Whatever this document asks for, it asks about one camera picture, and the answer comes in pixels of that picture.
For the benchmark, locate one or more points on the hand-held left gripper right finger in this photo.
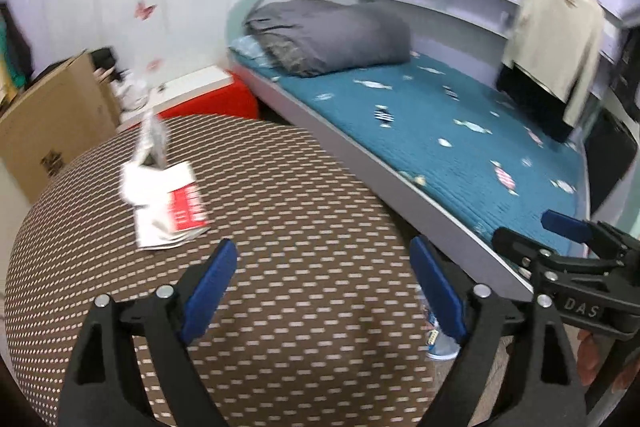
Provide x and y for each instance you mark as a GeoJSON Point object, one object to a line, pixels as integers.
{"type": "Point", "coordinates": [440, 289]}

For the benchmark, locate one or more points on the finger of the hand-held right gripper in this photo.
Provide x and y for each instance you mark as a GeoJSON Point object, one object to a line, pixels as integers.
{"type": "Point", "coordinates": [520, 247]}
{"type": "Point", "coordinates": [565, 224]}

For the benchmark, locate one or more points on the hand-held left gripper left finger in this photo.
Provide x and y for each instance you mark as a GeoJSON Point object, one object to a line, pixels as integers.
{"type": "Point", "coordinates": [210, 289]}

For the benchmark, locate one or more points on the pale blue trash bin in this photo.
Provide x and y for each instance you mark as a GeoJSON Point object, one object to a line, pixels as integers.
{"type": "Point", "coordinates": [442, 349]}

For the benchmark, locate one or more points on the person's right hand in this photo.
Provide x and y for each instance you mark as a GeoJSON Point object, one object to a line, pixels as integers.
{"type": "Point", "coordinates": [586, 357]}

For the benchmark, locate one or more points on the large black bag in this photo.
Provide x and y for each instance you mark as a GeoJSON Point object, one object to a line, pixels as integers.
{"type": "Point", "coordinates": [607, 152]}

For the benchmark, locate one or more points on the white red paper leaflet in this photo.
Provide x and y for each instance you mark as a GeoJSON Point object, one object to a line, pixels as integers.
{"type": "Point", "coordinates": [165, 207]}

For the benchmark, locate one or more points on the brown polka dot tablecloth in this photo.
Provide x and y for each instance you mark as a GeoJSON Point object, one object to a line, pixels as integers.
{"type": "Point", "coordinates": [300, 207]}

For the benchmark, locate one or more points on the black hanging garment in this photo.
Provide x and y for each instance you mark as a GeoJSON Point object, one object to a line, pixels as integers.
{"type": "Point", "coordinates": [530, 94]}

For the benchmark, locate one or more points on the blue fish print bedsheet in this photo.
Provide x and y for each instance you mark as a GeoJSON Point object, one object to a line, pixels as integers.
{"type": "Point", "coordinates": [425, 137]}

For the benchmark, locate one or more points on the silver foil wrapper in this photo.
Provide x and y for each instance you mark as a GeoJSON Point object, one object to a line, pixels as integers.
{"type": "Point", "coordinates": [150, 142]}

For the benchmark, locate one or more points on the dark hanging coat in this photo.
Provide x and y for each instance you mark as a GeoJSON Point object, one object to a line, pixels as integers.
{"type": "Point", "coordinates": [631, 67]}

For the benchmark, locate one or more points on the cream hanging sweater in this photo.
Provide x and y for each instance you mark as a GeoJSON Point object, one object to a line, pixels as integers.
{"type": "Point", "coordinates": [560, 37]}

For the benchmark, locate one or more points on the red box with white lid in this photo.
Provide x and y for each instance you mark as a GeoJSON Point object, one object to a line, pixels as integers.
{"type": "Point", "coordinates": [220, 102]}

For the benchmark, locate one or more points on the white plastic bag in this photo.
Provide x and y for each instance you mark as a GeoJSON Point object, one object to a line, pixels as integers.
{"type": "Point", "coordinates": [132, 91]}

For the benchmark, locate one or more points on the brown cardboard box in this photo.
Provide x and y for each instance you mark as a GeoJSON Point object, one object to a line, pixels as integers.
{"type": "Point", "coordinates": [50, 122]}

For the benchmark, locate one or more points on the blue striped pillow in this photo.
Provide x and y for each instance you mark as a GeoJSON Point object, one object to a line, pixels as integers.
{"type": "Point", "coordinates": [250, 50]}

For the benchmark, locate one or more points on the small black bag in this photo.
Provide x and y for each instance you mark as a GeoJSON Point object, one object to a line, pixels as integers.
{"type": "Point", "coordinates": [103, 58]}

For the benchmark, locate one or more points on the grey folded quilt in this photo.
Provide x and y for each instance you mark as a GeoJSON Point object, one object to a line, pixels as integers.
{"type": "Point", "coordinates": [330, 37]}

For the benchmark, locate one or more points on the bed with teal sheet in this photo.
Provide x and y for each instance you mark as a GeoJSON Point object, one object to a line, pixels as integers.
{"type": "Point", "coordinates": [245, 7]}

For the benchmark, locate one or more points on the pink butterfly sticker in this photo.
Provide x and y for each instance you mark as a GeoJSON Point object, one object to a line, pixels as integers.
{"type": "Point", "coordinates": [145, 9]}

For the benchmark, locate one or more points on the green hanging jacket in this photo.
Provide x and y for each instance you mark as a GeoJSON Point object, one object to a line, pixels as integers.
{"type": "Point", "coordinates": [5, 57]}

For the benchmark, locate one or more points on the dark hanging jacket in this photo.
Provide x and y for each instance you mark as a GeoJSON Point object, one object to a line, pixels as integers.
{"type": "Point", "coordinates": [21, 42]}

